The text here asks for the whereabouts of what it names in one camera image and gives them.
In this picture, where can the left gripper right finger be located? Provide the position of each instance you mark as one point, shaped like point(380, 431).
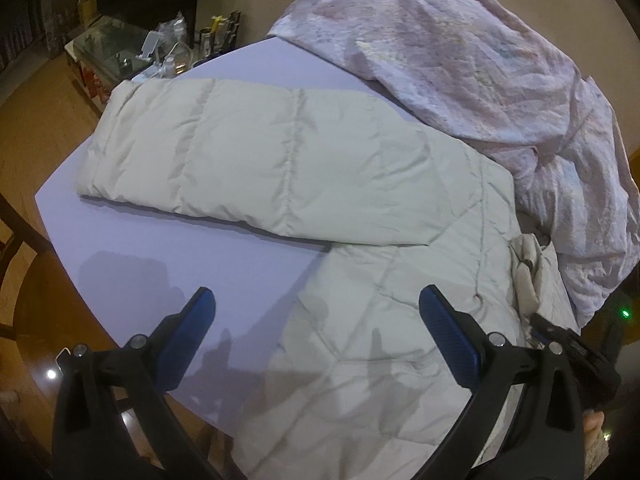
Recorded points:
point(544, 439)

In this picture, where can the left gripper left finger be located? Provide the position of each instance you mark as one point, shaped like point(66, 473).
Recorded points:
point(111, 418)

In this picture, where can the beige quilted puffer jacket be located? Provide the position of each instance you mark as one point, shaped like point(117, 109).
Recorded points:
point(357, 388)

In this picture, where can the person's right hand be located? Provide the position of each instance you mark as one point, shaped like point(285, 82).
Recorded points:
point(596, 445)

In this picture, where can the dark wooden chair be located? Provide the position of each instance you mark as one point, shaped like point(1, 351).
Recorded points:
point(21, 244)

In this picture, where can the pink patterned duvet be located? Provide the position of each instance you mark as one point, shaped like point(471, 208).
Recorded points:
point(474, 70)

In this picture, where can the glass top side table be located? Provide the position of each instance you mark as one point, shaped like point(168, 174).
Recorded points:
point(104, 55)

